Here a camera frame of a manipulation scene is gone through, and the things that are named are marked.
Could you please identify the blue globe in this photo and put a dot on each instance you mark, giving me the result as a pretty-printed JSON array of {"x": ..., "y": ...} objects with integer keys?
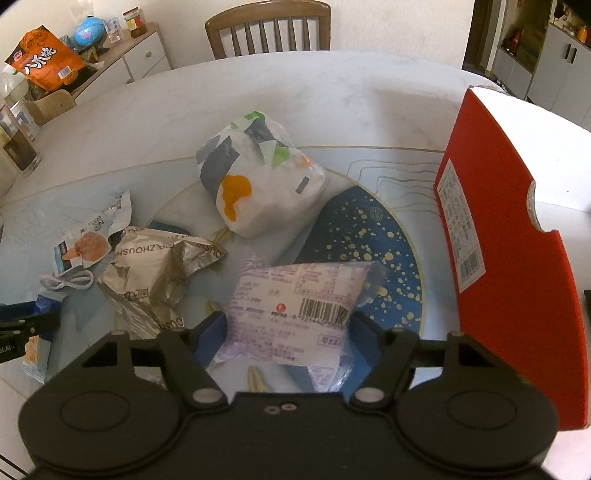
[{"x": 90, "y": 32}]

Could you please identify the red cardboard box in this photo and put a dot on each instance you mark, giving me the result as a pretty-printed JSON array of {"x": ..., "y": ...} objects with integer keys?
[{"x": 508, "y": 258}]

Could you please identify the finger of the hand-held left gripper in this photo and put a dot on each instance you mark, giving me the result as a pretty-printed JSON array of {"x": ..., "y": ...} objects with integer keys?
[{"x": 23, "y": 319}]

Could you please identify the white patterned tissue pack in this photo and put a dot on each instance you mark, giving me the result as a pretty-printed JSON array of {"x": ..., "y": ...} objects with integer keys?
[{"x": 268, "y": 194}]

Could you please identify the blue gold printed round mat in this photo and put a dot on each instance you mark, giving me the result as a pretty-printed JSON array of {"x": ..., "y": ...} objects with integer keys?
[{"x": 378, "y": 240}]

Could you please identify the glass jar with dark contents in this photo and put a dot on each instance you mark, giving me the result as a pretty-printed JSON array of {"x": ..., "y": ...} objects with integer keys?
[{"x": 18, "y": 147}]

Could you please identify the orange snack bag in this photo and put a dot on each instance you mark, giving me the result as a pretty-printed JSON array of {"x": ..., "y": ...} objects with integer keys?
[{"x": 46, "y": 60}]

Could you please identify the torn white blue wrapper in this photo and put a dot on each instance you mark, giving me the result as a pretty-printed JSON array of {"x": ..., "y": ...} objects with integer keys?
[{"x": 87, "y": 244}]

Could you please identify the wooden chair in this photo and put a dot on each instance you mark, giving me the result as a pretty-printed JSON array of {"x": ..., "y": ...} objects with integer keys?
[{"x": 221, "y": 27}]

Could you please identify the silver foil packet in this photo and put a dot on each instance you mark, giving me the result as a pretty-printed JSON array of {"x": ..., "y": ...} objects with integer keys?
[{"x": 147, "y": 272}]

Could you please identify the white wooden-top sideboard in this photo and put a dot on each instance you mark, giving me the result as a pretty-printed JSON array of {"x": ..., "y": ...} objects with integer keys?
[{"x": 143, "y": 55}]

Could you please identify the red lidded jar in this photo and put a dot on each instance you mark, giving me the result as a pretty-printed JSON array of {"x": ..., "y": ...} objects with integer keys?
[{"x": 135, "y": 23}]

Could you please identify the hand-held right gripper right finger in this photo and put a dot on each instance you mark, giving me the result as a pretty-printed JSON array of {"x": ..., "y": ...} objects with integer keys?
[{"x": 367, "y": 325}]

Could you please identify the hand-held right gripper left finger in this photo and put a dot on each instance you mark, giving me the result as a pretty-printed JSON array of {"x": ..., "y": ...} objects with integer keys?
[{"x": 211, "y": 337}]

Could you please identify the small white orange packet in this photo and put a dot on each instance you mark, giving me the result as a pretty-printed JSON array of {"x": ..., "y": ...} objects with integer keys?
[{"x": 37, "y": 360}]

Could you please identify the grey cabinet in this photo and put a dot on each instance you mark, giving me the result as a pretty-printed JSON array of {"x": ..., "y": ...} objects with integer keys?
[{"x": 554, "y": 69}]

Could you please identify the white marble desktop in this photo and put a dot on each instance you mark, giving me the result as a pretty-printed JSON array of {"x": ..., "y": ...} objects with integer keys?
[{"x": 277, "y": 92}]

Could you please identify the purple white snack packet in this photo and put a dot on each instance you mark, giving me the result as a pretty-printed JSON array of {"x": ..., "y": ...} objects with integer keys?
[{"x": 286, "y": 314}]

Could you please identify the clear plastic bottle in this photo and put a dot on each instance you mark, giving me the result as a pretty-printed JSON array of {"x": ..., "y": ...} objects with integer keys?
[{"x": 11, "y": 87}]

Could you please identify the clear acrylic holder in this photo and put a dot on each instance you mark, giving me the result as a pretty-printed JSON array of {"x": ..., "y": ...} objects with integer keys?
[{"x": 113, "y": 30}]

